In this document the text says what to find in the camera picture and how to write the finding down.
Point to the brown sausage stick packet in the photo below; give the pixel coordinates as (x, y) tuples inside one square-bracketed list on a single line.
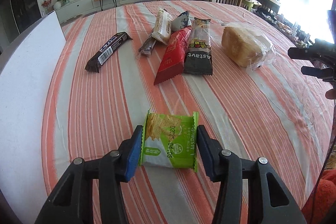
[(148, 46)]

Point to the beige wafer packet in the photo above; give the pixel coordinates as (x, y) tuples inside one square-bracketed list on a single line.
[(162, 28)]

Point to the person's right hand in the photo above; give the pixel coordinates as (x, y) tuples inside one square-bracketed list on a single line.
[(331, 94)]

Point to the white TV cabinet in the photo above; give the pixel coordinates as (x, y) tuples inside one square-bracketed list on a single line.
[(83, 7)]

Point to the red snack packet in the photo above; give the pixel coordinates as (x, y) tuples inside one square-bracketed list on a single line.
[(173, 60)]

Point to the blue white snack packet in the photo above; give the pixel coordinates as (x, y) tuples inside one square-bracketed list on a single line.
[(181, 21)]

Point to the black Astavt gummy packet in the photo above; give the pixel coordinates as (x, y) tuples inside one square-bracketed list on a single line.
[(198, 58)]

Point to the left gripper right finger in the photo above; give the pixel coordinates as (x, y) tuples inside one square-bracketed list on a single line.
[(269, 200)]

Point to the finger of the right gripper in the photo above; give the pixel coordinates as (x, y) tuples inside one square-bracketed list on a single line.
[(311, 53), (315, 71)]

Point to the red flower vase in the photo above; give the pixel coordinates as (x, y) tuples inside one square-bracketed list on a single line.
[(47, 6)]

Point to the white cardboard box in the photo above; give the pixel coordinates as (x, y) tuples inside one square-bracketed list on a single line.
[(27, 66)]

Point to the green cracker packet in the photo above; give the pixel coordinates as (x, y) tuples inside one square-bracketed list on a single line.
[(170, 141)]

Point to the striped pink tablecloth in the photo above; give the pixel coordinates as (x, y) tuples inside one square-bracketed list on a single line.
[(274, 112)]

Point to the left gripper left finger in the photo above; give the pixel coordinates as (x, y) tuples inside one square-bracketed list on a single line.
[(71, 200)]

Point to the dark chocolate bar wrapper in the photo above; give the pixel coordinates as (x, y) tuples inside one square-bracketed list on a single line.
[(106, 51)]

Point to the bread loaf in bag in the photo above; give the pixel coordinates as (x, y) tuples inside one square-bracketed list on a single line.
[(247, 46)]

